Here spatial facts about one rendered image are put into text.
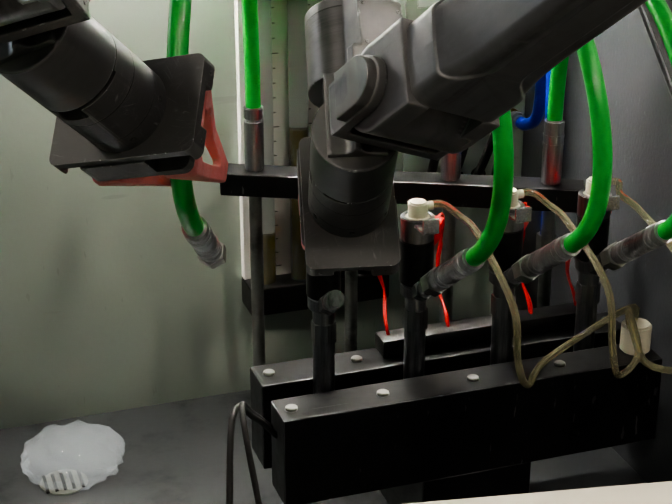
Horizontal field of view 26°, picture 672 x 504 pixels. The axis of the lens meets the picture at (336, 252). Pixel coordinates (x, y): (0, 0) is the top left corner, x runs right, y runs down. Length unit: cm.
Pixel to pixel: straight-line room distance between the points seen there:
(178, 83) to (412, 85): 14
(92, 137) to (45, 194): 52
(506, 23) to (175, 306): 73
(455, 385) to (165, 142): 43
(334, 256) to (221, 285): 47
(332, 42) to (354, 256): 15
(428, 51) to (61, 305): 68
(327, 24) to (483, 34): 18
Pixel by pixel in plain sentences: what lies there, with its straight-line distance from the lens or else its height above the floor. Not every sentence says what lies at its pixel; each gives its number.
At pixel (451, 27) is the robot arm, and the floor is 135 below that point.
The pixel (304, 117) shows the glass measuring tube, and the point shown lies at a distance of 139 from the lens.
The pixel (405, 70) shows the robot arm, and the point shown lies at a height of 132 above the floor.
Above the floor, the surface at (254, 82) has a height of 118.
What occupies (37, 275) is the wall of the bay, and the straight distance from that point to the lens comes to 142.
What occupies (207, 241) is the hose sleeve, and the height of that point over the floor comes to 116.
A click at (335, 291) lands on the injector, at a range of 114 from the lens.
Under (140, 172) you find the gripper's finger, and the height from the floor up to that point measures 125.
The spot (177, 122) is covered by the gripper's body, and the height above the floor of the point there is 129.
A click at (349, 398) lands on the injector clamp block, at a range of 119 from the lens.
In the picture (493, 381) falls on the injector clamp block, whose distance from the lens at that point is 122.
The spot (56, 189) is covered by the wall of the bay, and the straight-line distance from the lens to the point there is 139.
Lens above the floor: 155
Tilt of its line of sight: 23 degrees down
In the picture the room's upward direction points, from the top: straight up
